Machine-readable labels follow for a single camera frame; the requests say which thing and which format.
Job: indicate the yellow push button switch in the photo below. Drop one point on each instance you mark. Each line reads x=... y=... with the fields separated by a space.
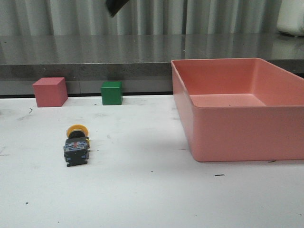
x=77 y=145

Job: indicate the green cube right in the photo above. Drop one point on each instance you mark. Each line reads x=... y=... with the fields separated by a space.
x=112 y=93

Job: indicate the pink plastic bin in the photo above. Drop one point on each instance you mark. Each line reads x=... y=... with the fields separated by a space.
x=239 y=109

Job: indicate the pink cube at back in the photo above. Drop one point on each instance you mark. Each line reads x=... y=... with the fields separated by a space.
x=50 y=91

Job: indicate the white appliance on counter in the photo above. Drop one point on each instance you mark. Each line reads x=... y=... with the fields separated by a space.
x=291 y=18

